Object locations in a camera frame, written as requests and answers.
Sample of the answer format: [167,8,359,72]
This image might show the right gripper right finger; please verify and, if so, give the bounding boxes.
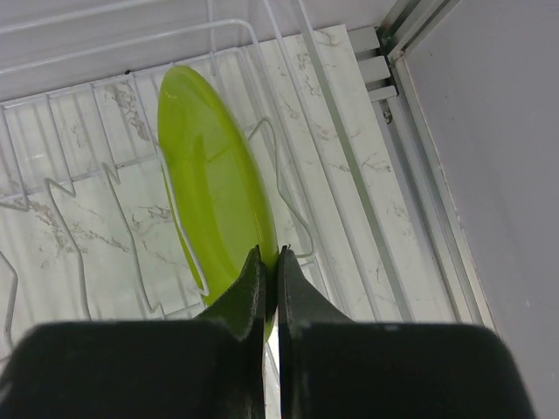
[277,247,535,418]

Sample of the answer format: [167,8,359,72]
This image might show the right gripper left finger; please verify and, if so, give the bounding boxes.
[1,249,266,418]

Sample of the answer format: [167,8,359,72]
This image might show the green plastic plate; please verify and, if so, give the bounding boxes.
[156,64,280,346]

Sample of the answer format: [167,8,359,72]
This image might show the white wire dish rack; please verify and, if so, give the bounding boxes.
[1,1,430,360]

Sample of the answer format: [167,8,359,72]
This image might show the aluminium rail brackets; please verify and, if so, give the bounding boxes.
[349,26,398,102]

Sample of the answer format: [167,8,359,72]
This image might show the right aluminium frame post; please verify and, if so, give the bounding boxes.
[376,1,494,328]

